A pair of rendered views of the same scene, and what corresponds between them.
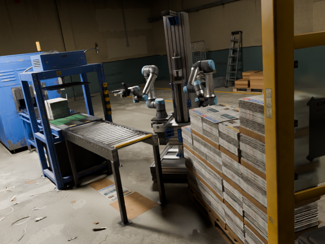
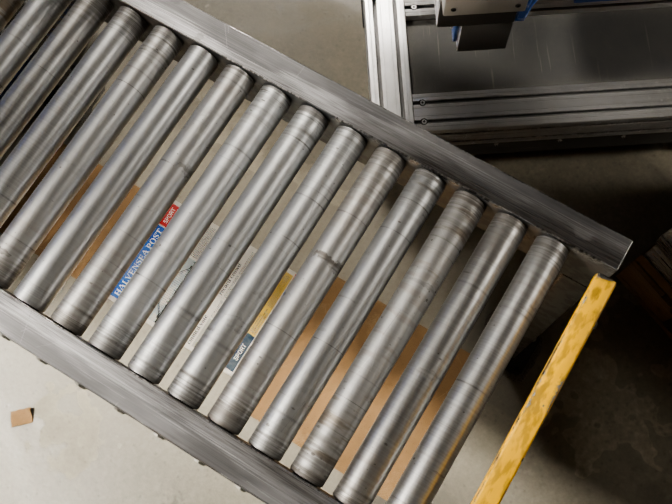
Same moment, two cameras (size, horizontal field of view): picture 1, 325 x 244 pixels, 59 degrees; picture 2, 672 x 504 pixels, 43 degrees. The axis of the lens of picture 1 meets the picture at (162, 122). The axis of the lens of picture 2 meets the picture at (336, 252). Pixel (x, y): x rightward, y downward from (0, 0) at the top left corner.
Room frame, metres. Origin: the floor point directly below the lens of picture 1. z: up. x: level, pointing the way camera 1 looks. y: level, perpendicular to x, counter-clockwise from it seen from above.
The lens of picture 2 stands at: (2.67, 0.53, 1.92)
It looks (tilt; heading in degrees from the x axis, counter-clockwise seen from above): 74 degrees down; 344
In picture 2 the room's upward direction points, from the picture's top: 7 degrees counter-clockwise
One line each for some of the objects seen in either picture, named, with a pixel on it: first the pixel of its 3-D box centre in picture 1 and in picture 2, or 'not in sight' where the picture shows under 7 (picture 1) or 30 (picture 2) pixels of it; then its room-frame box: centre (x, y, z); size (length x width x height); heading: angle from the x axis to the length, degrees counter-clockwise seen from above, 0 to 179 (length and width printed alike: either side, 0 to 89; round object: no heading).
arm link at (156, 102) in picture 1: (159, 104); not in sight; (3.49, 0.00, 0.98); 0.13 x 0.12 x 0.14; 45
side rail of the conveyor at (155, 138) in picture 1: (123, 130); (221, 53); (3.37, 0.49, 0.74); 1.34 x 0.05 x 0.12; 37
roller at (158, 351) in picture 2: (112, 135); (232, 240); (3.06, 0.57, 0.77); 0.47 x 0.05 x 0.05; 127
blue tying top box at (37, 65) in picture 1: (59, 60); not in sight; (4.03, 1.30, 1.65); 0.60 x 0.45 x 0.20; 127
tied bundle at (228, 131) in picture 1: (250, 137); not in sight; (1.99, -0.63, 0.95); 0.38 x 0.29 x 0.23; 103
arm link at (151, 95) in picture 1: (150, 87); not in sight; (3.58, 0.10, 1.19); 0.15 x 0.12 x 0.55; 45
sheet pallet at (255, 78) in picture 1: (256, 81); not in sight; (8.84, -3.06, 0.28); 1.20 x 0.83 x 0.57; 37
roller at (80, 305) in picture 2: (107, 134); (156, 195); (3.17, 0.65, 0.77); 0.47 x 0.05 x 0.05; 127
